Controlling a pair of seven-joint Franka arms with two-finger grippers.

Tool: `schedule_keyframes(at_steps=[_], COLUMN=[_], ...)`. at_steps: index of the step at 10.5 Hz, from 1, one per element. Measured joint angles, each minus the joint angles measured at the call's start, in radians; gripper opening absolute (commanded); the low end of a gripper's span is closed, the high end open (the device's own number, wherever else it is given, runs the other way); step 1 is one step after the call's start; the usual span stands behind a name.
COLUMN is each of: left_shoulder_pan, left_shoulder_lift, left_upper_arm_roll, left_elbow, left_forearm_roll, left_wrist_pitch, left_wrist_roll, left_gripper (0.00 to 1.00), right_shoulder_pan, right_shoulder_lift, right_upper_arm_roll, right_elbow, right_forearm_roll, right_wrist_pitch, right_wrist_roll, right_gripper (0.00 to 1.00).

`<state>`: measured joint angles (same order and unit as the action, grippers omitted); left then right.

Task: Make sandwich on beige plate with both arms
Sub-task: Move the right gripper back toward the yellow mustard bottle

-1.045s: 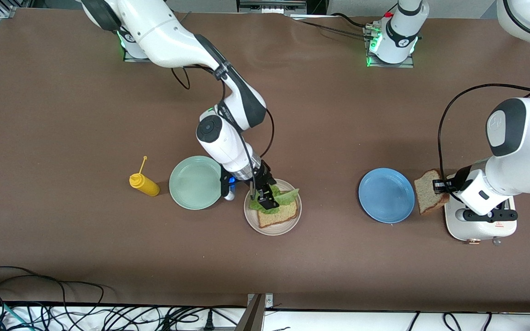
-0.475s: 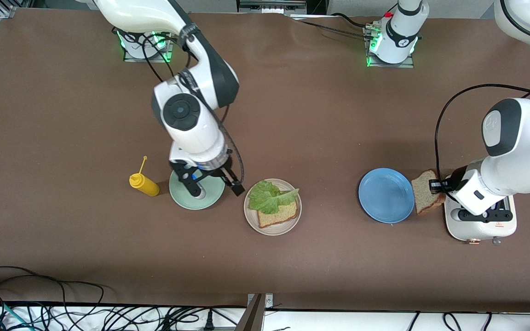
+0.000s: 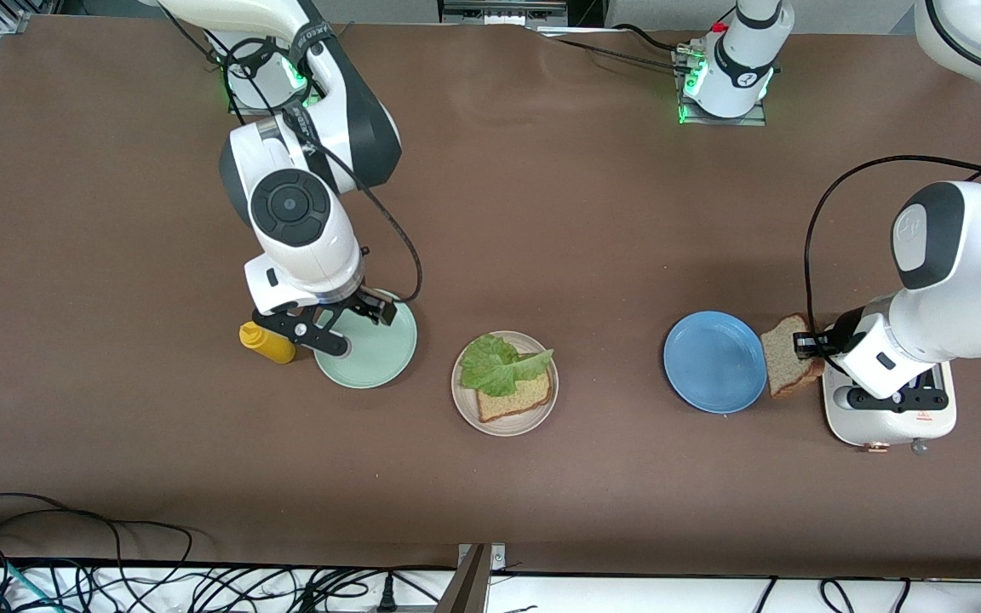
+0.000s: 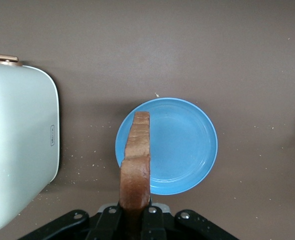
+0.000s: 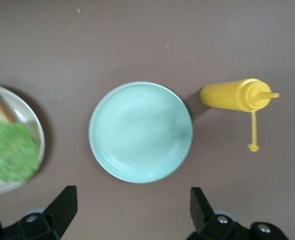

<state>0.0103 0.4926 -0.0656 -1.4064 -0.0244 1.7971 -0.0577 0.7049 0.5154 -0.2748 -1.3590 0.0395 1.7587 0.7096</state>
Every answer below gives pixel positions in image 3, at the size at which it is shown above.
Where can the black power plug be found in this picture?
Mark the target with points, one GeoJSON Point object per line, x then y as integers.
{"type": "Point", "coordinates": [387, 596]}

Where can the white two-slot toaster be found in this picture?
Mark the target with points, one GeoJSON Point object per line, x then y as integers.
{"type": "Point", "coordinates": [882, 426]}

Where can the blue plate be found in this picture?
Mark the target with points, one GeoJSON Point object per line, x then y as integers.
{"type": "Point", "coordinates": [715, 362]}

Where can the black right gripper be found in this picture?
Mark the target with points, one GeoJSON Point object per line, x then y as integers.
{"type": "Point", "coordinates": [362, 300]}

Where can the grey metal equipment box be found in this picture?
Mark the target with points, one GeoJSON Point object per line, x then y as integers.
{"type": "Point", "coordinates": [503, 10]}

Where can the beige plate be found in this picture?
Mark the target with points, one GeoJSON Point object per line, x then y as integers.
{"type": "Point", "coordinates": [465, 409]}

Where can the yellow mustard squeeze bottle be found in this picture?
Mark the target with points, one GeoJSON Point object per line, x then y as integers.
{"type": "Point", "coordinates": [269, 342]}

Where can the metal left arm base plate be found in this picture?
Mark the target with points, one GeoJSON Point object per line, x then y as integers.
{"type": "Point", "coordinates": [754, 122]}

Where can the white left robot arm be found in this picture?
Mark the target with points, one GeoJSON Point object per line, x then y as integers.
{"type": "Point", "coordinates": [959, 281]}

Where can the brown bread slice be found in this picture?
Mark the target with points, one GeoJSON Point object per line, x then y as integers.
{"type": "Point", "coordinates": [784, 362]}
{"type": "Point", "coordinates": [524, 400]}

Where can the mint green plate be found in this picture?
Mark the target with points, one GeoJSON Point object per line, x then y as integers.
{"type": "Point", "coordinates": [380, 358]}

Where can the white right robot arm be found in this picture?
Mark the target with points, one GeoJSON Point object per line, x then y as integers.
{"type": "Point", "coordinates": [303, 247]}

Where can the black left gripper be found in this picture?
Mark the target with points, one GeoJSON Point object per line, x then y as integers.
{"type": "Point", "coordinates": [837, 335]}

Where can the green lettuce leaf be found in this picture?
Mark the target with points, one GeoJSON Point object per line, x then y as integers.
{"type": "Point", "coordinates": [499, 366]}

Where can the metal table edge bracket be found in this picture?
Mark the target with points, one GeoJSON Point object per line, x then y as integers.
{"type": "Point", "coordinates": [473, 583]}

